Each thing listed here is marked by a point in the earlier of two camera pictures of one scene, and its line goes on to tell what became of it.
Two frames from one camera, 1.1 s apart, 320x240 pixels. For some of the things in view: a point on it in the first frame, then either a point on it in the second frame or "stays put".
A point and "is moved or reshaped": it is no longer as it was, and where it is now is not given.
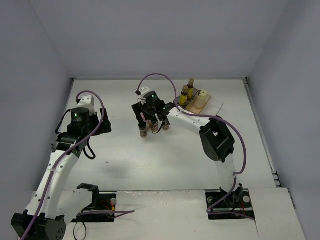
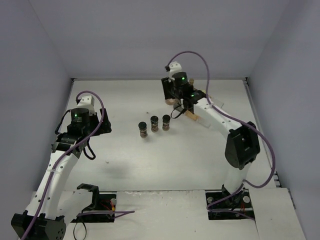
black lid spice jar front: x=143 y=132 stays put
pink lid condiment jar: x=148 y=122 is moved or reshaped
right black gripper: x=140 y=111 → x=165 y=88
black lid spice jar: x=155 y=126 stays put
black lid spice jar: x=166 y=127 stays put
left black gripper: x=104 y=122 stays put
